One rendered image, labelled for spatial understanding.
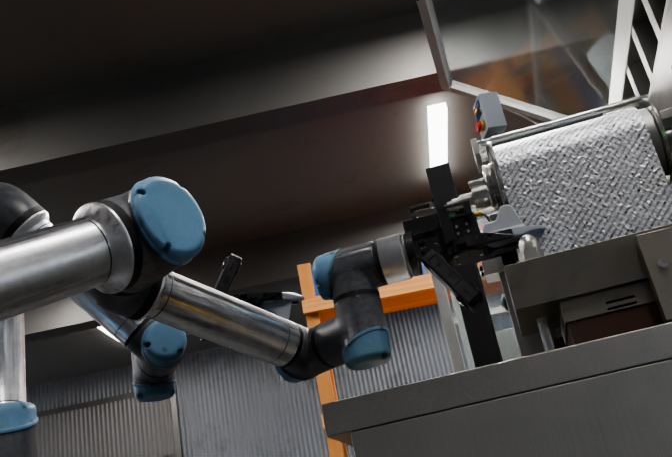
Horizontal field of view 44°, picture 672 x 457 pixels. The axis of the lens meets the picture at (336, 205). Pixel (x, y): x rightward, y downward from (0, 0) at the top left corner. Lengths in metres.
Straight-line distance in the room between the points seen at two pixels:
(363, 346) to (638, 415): 0.45
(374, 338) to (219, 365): 8.62
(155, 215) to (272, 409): 8.64
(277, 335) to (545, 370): 0.47
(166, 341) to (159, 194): 0.44
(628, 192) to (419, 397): 0.51
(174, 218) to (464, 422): 0.43
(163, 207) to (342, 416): 0.34
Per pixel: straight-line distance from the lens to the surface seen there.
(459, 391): 1.00
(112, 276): 1.02
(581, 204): 1.32
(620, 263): 1.09
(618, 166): 1.35
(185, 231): 1.05
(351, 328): 1.27
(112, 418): 10.09
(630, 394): 0.99
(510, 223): 1.29
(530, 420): 0.99
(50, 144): 4.69
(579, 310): 1.08
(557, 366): 0.99
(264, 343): 1.29
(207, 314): 1.23
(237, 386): 9.76
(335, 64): 4.45
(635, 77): 1.87
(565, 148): 1.36
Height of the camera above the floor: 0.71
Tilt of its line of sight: 24 degrees up
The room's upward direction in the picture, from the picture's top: 11 degrees counter-clockwise
